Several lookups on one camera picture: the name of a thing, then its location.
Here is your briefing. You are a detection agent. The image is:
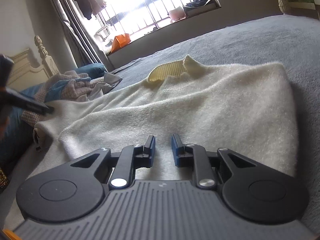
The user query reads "white grey cloth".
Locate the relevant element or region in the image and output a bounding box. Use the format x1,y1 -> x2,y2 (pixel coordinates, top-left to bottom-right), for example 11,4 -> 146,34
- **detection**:
87,71 -> 123,101

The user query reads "white plastic chair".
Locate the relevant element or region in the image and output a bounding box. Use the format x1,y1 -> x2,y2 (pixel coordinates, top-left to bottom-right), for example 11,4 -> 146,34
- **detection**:
94,25 -> 112,42

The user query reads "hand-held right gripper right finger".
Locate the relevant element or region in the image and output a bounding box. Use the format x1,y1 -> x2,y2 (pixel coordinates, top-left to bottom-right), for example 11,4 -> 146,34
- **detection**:
171,134 -> 258,190

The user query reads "pink pot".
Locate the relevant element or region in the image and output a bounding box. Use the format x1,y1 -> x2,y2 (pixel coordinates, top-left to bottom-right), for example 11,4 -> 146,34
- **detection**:
169,6 -> 186,22

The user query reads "cream knit sweater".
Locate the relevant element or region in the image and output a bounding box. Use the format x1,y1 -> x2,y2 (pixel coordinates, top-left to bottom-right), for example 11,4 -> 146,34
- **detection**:
34,54 -> 300,182

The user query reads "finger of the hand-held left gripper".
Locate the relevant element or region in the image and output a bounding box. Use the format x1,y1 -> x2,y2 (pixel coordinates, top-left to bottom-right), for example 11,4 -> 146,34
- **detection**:
4,87 -> 55,117

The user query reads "grey curtain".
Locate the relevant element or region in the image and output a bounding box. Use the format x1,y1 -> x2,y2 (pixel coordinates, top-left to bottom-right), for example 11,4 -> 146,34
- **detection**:
41,0 -> 116,71

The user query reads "phone with lit screen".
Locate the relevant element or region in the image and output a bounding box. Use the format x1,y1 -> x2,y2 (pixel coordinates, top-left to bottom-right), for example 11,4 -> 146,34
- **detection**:
0,167 -> 11,194

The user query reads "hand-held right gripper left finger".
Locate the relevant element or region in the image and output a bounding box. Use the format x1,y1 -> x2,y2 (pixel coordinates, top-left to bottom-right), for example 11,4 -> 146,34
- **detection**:
70,135 -> 156,190

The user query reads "grey bed blanket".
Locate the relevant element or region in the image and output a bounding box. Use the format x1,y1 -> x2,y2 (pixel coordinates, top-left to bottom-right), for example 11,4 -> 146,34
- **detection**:
0,14 -> 320,230

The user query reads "beige garment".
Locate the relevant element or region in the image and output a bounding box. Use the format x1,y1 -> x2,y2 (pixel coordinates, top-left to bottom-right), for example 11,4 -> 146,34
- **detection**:
32,122 -> 52,153

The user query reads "orange bag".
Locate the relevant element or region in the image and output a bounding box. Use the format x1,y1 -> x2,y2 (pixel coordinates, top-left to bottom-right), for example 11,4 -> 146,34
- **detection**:
110,33 -> 132,53

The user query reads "cream carved headboard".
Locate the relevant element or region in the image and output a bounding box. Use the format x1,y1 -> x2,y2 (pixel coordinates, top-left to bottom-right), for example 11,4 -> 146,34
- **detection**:
7,35 -> 60,92

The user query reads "pile of unfolded clothes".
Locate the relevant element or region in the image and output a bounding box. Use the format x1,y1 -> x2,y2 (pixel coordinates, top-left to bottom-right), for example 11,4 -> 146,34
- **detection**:
21,71 -> 93,130

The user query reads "blue crumpled garment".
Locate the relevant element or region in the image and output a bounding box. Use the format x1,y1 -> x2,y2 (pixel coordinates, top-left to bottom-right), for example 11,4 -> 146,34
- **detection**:
46,77 -> 92,103

